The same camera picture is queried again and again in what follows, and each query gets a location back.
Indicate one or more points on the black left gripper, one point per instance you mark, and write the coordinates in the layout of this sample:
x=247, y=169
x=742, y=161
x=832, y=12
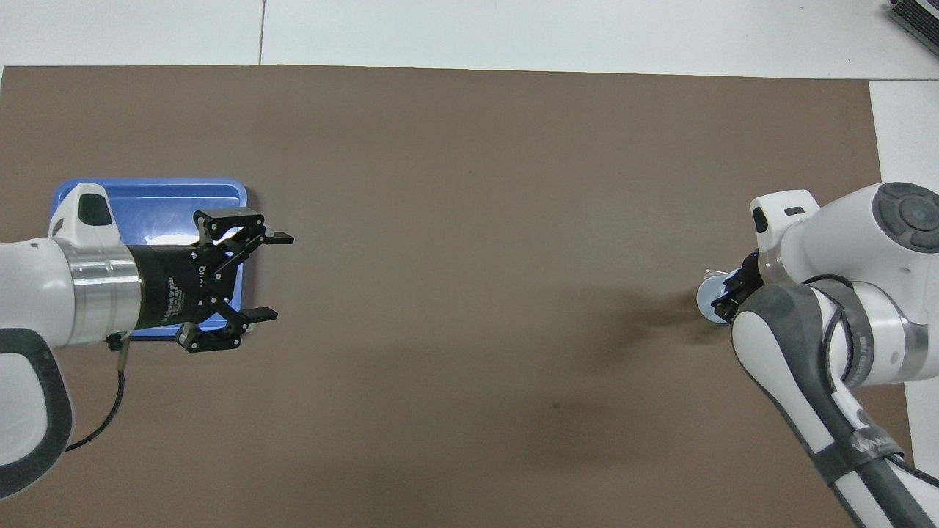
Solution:
x=169, y=290

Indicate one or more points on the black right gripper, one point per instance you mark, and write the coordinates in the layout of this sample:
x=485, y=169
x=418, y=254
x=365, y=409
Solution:
x=748, y=282

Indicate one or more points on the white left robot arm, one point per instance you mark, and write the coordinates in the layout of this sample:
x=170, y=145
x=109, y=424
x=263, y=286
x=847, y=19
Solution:
x=37, y=293

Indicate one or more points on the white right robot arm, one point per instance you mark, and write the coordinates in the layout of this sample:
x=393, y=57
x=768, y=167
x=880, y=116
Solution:
x=866, y=242

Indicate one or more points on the blue plastic tray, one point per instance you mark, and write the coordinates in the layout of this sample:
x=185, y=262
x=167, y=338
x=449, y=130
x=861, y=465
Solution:
x=161, y=213

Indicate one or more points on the pale blue mesh pen cup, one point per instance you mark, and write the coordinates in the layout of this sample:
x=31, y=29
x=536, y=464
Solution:
x=708, y=301

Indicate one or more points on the brown table mat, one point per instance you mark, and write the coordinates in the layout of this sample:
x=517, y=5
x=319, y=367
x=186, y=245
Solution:
x=469, y=183

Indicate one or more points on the dark ribbed device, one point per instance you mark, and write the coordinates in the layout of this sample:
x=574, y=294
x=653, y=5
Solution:
x=917, y=18

